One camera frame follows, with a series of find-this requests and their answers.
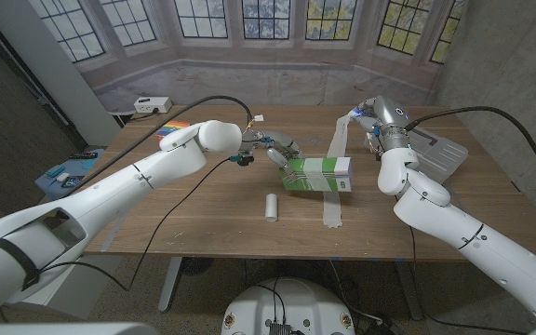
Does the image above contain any grey table leg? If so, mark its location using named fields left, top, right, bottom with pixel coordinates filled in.
left=157, top=257, right=183, bottom=313
left=394, top=260, right=425, bottom=322

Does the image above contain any colourful block print box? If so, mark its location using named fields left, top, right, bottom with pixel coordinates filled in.
left=155, top=119, right=193, bottom=141

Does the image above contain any white bandage roll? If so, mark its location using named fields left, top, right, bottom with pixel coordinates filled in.
left=264, top=193, right=279, bottom=222

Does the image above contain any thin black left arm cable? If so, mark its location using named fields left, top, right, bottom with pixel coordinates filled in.
left=37, top=157, right=232, bottom=292

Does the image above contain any white bandage strip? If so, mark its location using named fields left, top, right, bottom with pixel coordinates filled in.
left=303, top=114, right=360, bottom=230

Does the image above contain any short grey tape line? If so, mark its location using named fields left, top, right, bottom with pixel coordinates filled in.
left=100, top=218, right=127, bottom=253

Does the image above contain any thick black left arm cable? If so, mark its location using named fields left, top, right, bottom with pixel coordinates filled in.
left=60, top=95, right=254, bottom=199

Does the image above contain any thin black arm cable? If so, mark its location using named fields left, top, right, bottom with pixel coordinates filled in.
left=407, top=225, right=511, bottom=335
left=37, top=157, right=232, bottom=292

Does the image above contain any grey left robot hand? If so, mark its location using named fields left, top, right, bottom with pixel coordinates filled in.
left=242, top=129, right=304, bottom=181

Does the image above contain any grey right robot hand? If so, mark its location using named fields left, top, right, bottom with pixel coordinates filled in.
left=349, top=95, right=411, bottom=151

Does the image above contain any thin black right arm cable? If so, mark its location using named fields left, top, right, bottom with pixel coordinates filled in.
left=407, top=225, right=511, bottom=335

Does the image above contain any green cardboard package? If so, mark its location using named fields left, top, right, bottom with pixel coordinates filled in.
left=278, top=155, right=355, bottom=194

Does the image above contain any printed window backdrop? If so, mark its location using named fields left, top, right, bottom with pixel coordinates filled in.
left=28, top=0, right=469, bottom=107

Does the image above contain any grey clamshell container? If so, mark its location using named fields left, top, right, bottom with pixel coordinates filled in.
left=364, top=125, right=469, bottom=185

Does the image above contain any white robot torso cover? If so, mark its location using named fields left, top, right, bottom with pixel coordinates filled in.
left=0, top=323, right=160, bottom=335

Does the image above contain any blue mat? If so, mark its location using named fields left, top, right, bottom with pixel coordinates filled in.
left=33, top=147, right=106, bottom=195

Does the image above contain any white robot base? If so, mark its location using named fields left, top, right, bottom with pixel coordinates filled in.
left=221, top=277, right=356, bottom=335

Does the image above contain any white power strip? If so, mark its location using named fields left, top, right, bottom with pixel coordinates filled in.
left=132, top=96, right=172, bottom=114

